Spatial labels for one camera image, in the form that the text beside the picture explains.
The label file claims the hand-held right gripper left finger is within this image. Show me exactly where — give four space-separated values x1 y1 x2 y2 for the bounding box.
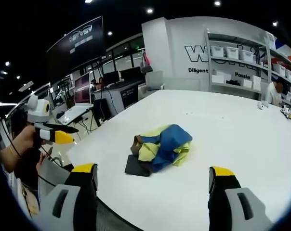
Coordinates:
38 163 99 231

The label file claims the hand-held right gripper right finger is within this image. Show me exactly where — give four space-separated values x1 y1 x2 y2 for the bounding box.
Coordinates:
207 166 274 231

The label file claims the blue and yellow garment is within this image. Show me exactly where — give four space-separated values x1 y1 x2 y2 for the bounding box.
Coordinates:
132 124 193 173

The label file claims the person's left hand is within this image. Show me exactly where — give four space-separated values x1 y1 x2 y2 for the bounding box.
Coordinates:
14 125 44 157

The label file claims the white laptop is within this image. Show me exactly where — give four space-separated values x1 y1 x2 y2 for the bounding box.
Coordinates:
57 103 94 126

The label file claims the white-framed monitor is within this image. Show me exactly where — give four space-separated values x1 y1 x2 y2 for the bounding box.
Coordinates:
74 71 93 104

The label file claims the black mesh chair back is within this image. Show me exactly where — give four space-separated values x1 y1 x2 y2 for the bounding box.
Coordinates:
94 192 146 231

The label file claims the black counter desk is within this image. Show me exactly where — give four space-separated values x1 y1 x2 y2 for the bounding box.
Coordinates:
91 80 151 126

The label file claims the black desktop monitor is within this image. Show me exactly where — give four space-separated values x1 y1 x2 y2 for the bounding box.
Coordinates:
119 66 142 84

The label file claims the yellow and white table gadget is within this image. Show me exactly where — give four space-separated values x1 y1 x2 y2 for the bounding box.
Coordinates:
281 107 291 121

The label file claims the hanging grey handbag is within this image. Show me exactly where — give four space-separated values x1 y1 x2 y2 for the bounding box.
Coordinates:
140 51 154 74

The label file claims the white cardboard box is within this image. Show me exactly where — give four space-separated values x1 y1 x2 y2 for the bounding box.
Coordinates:
145 70 164 91

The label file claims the white shelf box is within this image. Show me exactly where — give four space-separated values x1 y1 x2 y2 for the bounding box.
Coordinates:
243 75 262 91
212 69 232 84

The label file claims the grey metal shelf unit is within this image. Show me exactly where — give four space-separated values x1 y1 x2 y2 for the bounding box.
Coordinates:
205 28 273 96
265 31 291 114

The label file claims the row of white bins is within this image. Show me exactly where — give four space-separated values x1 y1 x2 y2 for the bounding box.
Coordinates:
272 63 291 87

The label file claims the white storage bin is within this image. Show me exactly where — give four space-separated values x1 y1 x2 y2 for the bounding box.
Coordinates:
224 46 240 60
239 49 256 63
211 45 225 59

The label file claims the thin wrist bracelet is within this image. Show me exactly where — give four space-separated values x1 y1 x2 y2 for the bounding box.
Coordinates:
8 145 22 160

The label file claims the black cable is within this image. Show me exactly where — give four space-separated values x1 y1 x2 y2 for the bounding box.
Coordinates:
2 125 57 187

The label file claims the large dark wall screen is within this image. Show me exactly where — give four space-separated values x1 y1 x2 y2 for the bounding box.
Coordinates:
46 15 107 83

